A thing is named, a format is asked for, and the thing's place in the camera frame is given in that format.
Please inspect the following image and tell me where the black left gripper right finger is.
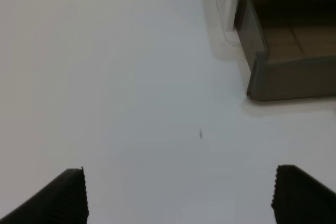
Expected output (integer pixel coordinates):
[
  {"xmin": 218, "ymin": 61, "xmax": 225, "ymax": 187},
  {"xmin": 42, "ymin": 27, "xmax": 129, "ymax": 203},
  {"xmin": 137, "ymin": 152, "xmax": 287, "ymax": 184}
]
[{"xmin": 271, "ymin": 165, "xmax": 335, "ymax": 223}]

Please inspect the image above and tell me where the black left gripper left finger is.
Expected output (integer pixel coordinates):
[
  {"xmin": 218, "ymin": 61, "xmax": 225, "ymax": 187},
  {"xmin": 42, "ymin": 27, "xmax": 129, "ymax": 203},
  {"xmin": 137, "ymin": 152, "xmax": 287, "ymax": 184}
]
[{"xmin": 1, "ymin": 168, "xmax": 89, "ymax": 223}]

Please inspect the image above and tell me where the bottom smoky brown drawer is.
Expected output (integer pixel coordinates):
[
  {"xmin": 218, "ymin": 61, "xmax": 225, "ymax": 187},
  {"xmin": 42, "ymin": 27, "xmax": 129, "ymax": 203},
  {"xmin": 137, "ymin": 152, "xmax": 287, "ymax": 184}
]
[{"xmin": 235, "ymin": 0, "xmax": 335, "ymax": 102}]

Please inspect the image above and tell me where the white plastic drawer cabinet frame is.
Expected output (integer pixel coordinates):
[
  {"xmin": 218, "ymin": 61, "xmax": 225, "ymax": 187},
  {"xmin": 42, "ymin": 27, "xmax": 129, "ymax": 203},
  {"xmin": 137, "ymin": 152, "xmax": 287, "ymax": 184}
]
[{"xmin": 201, "ymin": 0, "xmax": 336, "ymax": 49}]

